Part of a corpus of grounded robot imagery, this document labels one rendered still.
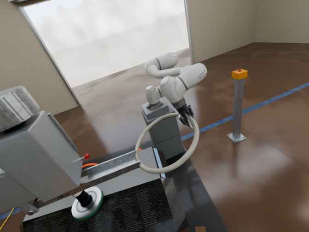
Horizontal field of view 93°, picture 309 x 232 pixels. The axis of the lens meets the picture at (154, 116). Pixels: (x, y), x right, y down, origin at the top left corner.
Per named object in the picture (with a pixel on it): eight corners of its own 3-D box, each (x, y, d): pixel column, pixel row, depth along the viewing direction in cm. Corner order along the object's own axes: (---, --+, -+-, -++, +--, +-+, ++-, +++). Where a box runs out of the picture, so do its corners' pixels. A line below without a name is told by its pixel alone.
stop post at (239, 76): (246, 138, 225) (253, 69, 169) (234, 142, 224) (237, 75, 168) (237, 131, 242) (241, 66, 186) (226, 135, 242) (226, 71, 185)
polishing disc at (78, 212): (66, 211, 102) (65, 210, 101) (89, 183, 116) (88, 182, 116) (84, 224, 91) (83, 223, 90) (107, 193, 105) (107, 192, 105)
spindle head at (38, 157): (16, 220, 78) (-72, 167, 55) (32, 185, 97) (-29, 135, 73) (82, 190, 83) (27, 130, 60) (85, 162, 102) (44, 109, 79)
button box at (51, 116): (64, 155, 93) (34, 119, 78) (65, 152, 95) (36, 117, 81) (77, 149, 94) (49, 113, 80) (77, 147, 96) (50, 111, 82)
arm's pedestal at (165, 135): (150, 146, 267) (136, 109, 226) (175, 135, 273) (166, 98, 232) (159, 166, 225) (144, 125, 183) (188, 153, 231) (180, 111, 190)
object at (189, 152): (146, 192, 81) (143, 190, 79) (130, 141, 122) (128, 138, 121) (217, 139, 80) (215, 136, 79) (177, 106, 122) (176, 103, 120)
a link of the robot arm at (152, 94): (147, 101, 206) (141, 87, 195) (159, 96, 207) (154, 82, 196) (149, 106, 193) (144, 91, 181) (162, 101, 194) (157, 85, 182)
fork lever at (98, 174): (26, 218, 81) (20, 214, 79) (38, 188, 98) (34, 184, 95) (143, 170, 94) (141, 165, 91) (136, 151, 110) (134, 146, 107)
